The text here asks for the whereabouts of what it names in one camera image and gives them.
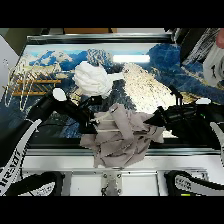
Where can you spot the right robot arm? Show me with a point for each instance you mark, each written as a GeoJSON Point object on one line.
{"type": "Point", "coordinates": [200, 120]}

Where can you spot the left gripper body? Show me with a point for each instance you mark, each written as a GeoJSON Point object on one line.
{"type": "Point", "coordinates": [87, 118]}

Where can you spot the white garment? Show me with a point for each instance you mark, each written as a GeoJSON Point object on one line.
{"type": "Point", "coordinates": [91, 80]}

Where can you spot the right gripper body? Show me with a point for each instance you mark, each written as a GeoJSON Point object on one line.
{"type": "Point", "coordinates": [168, 117]}

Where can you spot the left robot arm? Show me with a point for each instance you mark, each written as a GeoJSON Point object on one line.
{"type": "Point", "coordinates": [43, 106]}

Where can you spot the brown clothes hanger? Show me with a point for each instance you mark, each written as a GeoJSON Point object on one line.
{"type": "Point", "coordinates": [40, 81]}
{"type": "Point", "coordinates": [28, 93]}

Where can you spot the beige grey shirt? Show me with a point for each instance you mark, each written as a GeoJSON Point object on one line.
{"type": "Point", "coordinates": [123, 143]}

